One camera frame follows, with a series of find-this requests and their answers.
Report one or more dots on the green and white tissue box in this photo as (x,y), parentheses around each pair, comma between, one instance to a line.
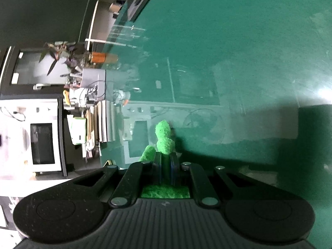
(77,132)

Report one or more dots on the green cleaning cloth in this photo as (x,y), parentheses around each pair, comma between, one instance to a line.
(164,137)

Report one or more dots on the stack of magazines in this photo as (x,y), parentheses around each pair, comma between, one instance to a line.
(106,120)

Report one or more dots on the round wooden tray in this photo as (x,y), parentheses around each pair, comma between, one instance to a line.
(89,127)

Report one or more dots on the white plastic bottle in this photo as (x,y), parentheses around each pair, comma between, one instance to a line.
(77,93)

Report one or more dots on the black framed glass cabinet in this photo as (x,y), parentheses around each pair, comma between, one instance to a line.
(33,67)

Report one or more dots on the white microwave oven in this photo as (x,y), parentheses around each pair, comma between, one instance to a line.
(44,147)

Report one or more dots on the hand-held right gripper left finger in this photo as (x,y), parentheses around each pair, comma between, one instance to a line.
(157,166)

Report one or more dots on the black computer monitor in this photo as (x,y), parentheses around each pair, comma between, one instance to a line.
(51,5)

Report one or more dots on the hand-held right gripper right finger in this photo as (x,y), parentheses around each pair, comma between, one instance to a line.
(174,168)

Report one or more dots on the potted plant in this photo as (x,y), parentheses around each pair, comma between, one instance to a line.
(58,53)

